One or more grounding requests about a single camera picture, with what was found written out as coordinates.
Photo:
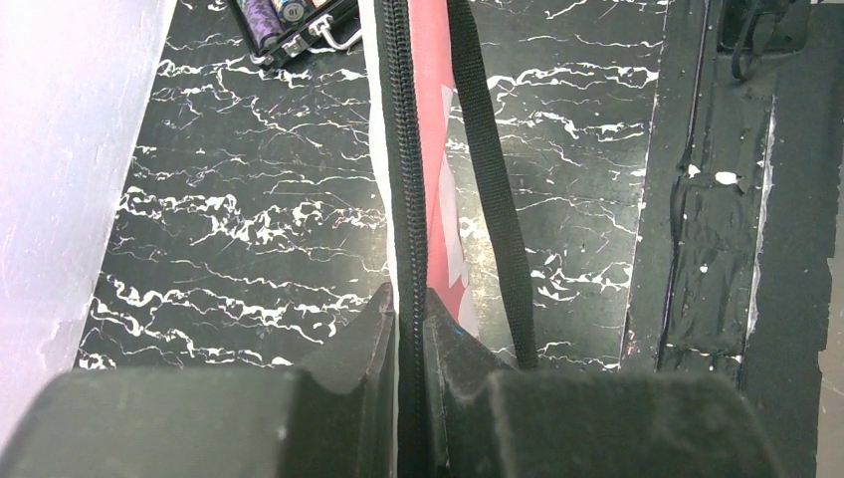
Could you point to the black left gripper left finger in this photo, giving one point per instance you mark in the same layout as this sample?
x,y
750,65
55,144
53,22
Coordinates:
x,y
331,415

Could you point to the black poker chip case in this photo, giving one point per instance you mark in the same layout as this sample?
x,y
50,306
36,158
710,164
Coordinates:
x,y
278,32

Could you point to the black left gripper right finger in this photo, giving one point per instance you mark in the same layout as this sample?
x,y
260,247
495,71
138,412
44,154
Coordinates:
x,y
580,422

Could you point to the pink racket bag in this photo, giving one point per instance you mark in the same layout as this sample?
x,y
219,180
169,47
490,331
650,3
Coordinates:
x,y
420,56

